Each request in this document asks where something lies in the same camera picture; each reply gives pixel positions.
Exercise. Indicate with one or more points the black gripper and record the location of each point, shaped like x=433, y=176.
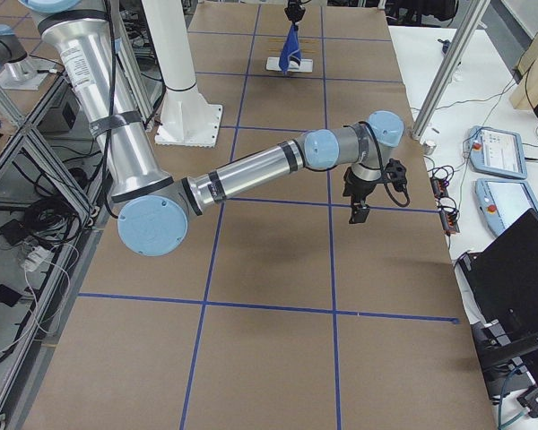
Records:
x=292, y=12
x=356, y=188

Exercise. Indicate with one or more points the blue towel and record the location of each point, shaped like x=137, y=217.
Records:
x=290, y=56

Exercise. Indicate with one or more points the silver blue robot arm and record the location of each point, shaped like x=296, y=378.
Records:
x=155, y=209

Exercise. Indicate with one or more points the black usb hub upper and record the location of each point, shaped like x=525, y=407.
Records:
x=439, y=187

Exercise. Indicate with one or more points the small silver cylinder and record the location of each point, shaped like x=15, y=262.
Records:
x=429, y=147

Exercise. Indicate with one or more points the lower teach pendant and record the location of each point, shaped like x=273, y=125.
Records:
x=503, y=201

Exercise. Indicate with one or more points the teach pendant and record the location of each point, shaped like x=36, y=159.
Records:
x=503, y=201
x=496, y=152

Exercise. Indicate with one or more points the upper teach pendant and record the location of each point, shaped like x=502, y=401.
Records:
x=496, y=152

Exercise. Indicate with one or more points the black laptop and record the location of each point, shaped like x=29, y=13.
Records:
x=504, y=277

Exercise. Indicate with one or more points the black monitor stand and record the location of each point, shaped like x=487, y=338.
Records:
x=507, y=365

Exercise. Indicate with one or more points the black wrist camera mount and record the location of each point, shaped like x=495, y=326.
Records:
x=395, y=174

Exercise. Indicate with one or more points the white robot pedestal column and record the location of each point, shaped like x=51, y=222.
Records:
x=186, y=117

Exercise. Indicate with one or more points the aluminium frame post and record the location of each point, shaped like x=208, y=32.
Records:
x=452, y=58

